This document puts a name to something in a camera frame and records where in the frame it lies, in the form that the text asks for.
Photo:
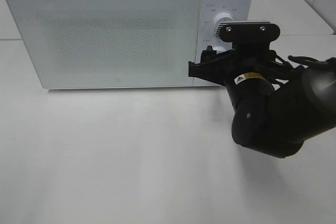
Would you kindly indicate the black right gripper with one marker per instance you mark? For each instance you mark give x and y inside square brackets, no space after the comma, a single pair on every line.
[240,69]

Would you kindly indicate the white timer knob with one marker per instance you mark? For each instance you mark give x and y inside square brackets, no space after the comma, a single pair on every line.
[219,49]

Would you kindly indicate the white microwave door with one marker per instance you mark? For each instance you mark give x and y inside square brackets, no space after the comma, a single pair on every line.
[77,44]

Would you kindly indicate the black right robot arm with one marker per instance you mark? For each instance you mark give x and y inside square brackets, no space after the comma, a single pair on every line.
[278,104]

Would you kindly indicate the white upper power knob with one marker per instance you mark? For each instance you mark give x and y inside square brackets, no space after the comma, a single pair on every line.
[220,18]

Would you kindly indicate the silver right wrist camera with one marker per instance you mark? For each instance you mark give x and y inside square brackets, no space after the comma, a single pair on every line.
[247,32]

